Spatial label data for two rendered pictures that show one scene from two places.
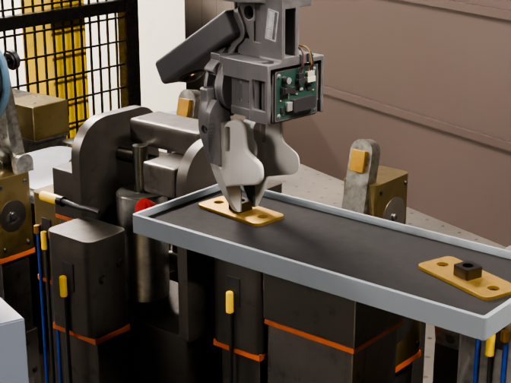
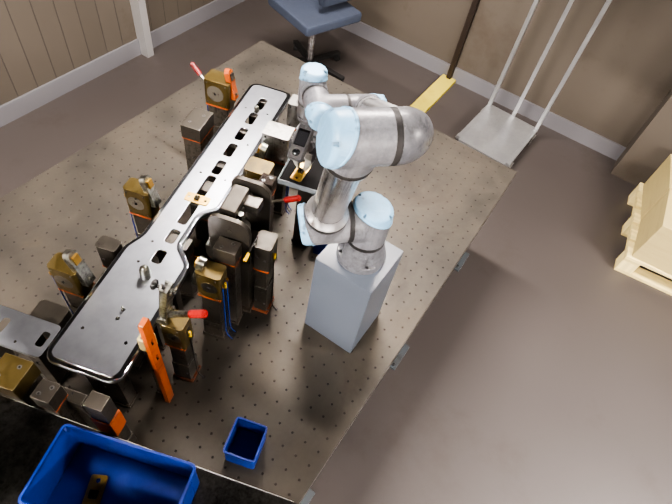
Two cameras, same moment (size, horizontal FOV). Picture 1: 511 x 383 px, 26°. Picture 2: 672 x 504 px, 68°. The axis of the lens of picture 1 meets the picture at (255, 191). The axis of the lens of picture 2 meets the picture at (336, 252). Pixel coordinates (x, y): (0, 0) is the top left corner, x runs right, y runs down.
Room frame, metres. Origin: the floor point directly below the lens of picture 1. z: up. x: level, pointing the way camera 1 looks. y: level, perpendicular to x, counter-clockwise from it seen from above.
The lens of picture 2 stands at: (1.49, 1.10, 2.31)
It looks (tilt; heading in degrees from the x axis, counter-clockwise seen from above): 52 degrees down; 237
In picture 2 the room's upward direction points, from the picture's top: 13 degrees clockwise
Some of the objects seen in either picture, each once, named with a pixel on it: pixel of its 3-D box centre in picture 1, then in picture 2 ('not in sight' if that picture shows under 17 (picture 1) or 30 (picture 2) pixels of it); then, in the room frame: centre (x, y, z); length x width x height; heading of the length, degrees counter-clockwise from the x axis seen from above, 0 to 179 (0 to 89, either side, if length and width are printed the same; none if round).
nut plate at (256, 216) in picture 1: (240, 206); (300, 171); (1.00, 0.01, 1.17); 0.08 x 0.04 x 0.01; 45
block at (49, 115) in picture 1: (41, 197); (33, 398); (1.89, 0.38, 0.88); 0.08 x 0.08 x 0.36; 51
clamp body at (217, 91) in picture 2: not in sight; (218, 112); (1.09, -0.69, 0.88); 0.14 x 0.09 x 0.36; 141
